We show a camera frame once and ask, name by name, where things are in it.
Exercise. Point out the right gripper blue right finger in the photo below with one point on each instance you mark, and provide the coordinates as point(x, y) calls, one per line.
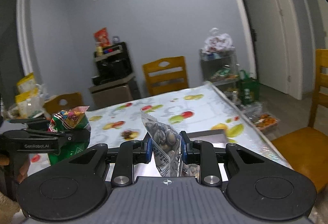
point(186, 148)

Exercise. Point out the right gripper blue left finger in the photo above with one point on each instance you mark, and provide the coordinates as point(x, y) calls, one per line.
point(147, 149)

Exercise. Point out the clear sunflower seeds bag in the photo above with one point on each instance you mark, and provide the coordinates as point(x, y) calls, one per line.
point(166, 145)

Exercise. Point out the dark candy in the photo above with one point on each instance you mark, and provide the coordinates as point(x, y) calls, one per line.
point(130, 134)

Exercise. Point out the green shrimp chips bag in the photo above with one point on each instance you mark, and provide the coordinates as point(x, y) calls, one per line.
point(74, 126)

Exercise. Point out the person left hand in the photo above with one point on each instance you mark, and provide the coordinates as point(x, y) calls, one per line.
point(23, 171)

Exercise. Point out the yellow paper bags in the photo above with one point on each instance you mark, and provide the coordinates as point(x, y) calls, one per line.
point(28, 98)

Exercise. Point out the wooden chair left side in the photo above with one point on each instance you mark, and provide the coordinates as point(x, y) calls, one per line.
point(63, 102)

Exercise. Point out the wooden chair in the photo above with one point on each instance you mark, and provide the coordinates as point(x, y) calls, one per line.
point(166, 75)
point(63, 102)
point(306, 149)

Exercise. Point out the fruit print tablecloth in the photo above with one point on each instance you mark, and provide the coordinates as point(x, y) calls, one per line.
point(204, 113)

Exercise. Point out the black water dispenser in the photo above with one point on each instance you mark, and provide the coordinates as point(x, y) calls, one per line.
point(115, 82)

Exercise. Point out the tray of oranges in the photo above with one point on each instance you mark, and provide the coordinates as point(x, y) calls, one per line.
point(266, 121)

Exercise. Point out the wooden chair far side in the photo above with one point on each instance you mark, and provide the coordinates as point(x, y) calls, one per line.
point(166, 75)

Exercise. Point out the metal storage cart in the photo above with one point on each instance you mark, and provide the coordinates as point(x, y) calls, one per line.
point(219, 68)

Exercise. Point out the green shopping bag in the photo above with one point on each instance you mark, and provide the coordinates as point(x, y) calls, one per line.
point(249, 88)

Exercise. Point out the white plastic chocolate bag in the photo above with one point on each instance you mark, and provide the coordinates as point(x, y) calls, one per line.
point(217, 42)

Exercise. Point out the wooden chair right side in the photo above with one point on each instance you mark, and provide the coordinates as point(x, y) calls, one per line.
point(306, 149)

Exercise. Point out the red snack bag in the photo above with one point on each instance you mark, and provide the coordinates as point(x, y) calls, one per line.
point(102, 37)

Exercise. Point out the white door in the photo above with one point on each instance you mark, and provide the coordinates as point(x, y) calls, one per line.
point(269, 43)

